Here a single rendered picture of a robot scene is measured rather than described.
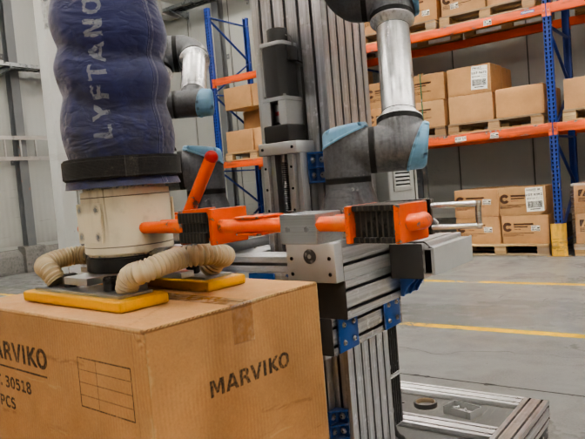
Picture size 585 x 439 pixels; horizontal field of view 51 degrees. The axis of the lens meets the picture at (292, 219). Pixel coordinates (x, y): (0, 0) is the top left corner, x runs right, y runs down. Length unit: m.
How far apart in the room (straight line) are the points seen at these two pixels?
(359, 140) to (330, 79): 0.32
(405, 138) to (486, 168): 8.25
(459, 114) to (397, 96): 6.94
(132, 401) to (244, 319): 0.22
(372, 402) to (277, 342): 0.89
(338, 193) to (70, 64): 0.68
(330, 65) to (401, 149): 0.41
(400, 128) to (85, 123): 0.73
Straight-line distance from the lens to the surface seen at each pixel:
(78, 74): 1.20
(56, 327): 1.13
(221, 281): 1.19
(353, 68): 1.91
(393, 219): 0.80
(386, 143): 1.51
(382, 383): 2.01
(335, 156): 1.52
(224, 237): 1.02
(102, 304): 1.10
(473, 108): 8.44
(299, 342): 1.16
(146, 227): 1.16
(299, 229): 0.89
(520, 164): 9.60
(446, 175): 9.97
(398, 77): 1.59
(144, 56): 1.21
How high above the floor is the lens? 1.13
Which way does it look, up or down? 3 degrees down
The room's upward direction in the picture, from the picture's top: 5 degrees counter-clockwise
